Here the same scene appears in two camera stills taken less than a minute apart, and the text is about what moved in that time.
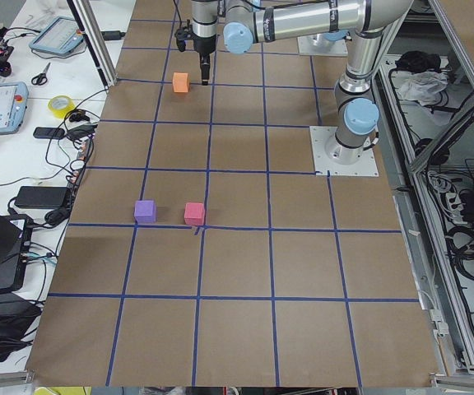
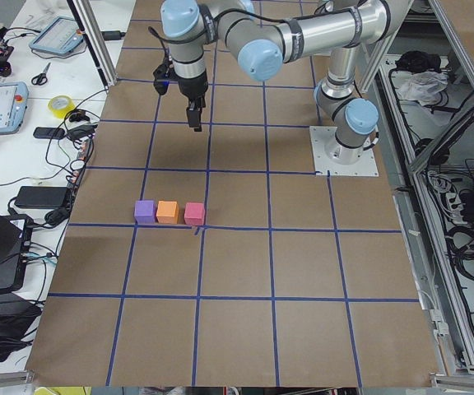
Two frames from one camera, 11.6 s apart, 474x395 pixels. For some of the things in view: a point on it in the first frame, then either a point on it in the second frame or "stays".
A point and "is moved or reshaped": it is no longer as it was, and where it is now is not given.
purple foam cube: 145,211 stays
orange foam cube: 180,82 is moved or reshaped
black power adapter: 43,197 stays
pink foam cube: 194,214 stays
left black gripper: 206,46 to 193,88
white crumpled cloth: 421,86 stays
